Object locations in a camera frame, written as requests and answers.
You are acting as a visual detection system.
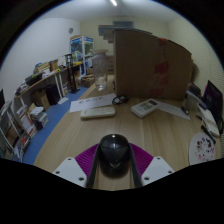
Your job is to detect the long white remote control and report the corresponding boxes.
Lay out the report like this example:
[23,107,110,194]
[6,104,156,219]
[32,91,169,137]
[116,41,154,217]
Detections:
[80,105,116,120]

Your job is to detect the glass-door display cabinet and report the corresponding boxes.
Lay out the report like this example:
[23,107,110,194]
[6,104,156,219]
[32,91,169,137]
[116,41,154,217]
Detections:
[69,35,95,68]

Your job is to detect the white book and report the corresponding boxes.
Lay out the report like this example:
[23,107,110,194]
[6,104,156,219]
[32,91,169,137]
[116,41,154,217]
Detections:
[196,103,221,138]

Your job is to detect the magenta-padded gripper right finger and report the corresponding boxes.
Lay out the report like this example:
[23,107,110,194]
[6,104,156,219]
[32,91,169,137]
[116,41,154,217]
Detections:
[128,143,176,188]

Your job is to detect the black office chair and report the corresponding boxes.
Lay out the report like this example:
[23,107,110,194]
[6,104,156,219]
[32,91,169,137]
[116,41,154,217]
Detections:
[202,79,224,123]

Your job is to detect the white metal stand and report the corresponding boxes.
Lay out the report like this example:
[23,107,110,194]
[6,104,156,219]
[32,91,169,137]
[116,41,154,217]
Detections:
[0,99,28,158]

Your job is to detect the black computer mouse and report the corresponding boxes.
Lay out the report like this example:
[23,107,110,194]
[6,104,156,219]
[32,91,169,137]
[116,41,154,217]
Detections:
[98,133,132,179]

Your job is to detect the long wooden side desk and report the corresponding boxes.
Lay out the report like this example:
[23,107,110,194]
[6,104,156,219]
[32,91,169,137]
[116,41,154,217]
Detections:
[14,61,83,101]

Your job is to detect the black waste bin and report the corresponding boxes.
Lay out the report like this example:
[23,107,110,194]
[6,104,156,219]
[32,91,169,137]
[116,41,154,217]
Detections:
[45,84,62,106]

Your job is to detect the clear glass jar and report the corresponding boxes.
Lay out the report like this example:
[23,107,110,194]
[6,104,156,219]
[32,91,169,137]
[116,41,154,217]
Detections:
[90,49,109,92]

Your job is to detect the white remote control with display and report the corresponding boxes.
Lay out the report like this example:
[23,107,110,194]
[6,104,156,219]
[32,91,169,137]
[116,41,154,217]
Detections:
[130,98,160,119]

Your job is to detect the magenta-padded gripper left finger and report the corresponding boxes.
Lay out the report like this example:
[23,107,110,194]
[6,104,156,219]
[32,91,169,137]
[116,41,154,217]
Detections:
[52,143,102,190]

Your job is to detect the black key bunch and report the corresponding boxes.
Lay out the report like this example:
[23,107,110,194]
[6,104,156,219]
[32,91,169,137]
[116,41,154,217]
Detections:
[111,94,130,106]

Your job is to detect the round white printed mouse pad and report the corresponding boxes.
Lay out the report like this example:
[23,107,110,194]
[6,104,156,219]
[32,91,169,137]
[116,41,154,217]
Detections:
[188,131,217,166]

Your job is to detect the large brown cardboard box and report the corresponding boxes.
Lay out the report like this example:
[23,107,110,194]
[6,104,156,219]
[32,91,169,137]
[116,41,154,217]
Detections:
[113,29,194,102]

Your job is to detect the white paper sheet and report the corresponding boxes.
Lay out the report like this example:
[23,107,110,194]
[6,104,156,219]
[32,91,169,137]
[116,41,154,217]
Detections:
[69,93,118,113]
[156,101,191,121]

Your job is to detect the stack of books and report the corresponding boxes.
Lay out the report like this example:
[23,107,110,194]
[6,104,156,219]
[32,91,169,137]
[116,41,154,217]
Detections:
[29,106,49,131]

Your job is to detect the door with window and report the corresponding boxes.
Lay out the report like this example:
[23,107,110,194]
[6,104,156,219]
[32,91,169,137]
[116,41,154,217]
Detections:
[112,20,135,29]

